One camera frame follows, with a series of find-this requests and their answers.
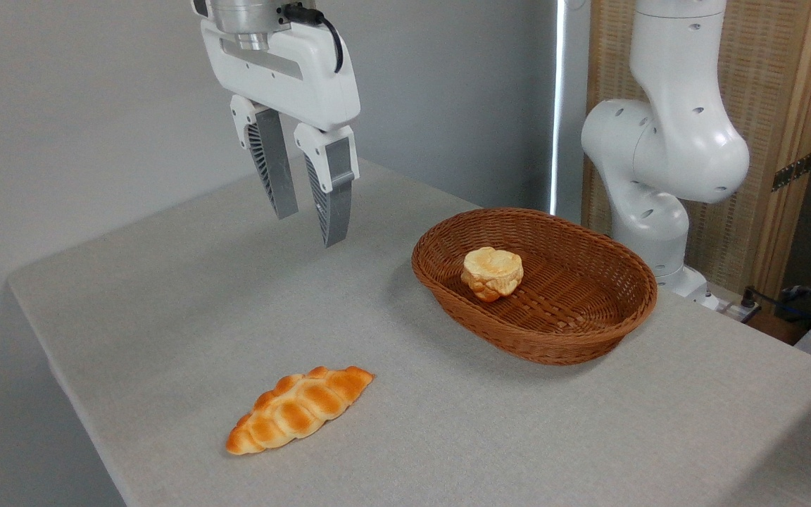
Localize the dark metal screen hinge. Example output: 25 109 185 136
772 151 811 192

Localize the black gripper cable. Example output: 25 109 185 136
280 4 344 74

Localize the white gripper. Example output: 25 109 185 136
200 18 362 249

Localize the grey tablecloth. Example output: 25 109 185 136
8 156 811 507

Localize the brown wicker oval basket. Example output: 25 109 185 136
411 208 658 366

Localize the black floor cable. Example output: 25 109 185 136
750 289 811 330

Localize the wooden rattan folding screen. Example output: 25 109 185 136
581 0 811 300

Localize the small round bread roll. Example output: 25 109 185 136
460 247 524 303

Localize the long braided bread loaf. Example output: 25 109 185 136
226 365 375 456

